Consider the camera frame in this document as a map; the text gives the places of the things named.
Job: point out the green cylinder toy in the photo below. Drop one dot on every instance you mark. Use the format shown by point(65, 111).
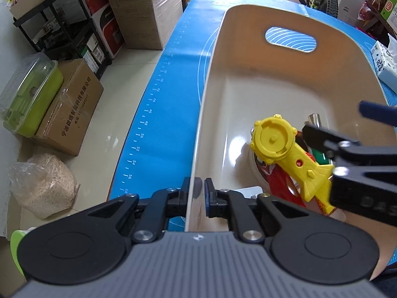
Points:
point(321, 156)

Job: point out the blue silicone mat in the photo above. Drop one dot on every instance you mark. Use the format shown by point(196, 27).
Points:
point(186, 52)

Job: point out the clear bag of grain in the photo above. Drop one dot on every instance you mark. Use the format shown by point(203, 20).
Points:
point(46, 186)

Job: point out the yellow toy launcher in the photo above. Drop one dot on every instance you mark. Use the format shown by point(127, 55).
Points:
point(273, 138)

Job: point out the large taped cardboard box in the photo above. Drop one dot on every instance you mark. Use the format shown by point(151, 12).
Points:
point(139, 15)

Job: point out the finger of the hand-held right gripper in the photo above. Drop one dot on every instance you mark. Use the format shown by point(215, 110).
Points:
point(369, 108)
point(316, 136)

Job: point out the green printed carton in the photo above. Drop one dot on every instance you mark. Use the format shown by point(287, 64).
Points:
point(390, 4)

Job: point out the brown printed cardboard box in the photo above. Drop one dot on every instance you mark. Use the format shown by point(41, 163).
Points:
point(71, 105)

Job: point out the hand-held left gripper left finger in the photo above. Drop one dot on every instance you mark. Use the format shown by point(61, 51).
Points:
point(187, 192)

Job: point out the green container with clear lid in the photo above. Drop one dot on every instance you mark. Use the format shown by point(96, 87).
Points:
point(31, 105)

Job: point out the black metal rack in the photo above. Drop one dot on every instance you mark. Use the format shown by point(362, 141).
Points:
point(46, 5)

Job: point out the beige plastic bin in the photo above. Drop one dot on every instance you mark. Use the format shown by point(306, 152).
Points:
point(279, 77)

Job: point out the white red appliance box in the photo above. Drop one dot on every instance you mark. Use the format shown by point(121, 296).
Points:
point(107, 31)

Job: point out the dark blue clothing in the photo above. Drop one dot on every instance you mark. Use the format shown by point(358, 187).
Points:
point(386, 285)

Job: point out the green white plastic object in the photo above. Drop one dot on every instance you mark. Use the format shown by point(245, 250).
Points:
point(15, 248)

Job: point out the white tissue pack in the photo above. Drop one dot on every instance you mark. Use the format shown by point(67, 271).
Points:
point(384, 65)

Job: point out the red snack packet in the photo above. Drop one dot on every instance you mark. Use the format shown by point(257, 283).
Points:
point(279, 183)

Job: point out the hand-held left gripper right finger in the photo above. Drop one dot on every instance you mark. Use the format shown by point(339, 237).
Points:
point(208, 197)

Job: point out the green white small box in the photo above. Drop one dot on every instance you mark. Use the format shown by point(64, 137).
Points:
point(91, 51)

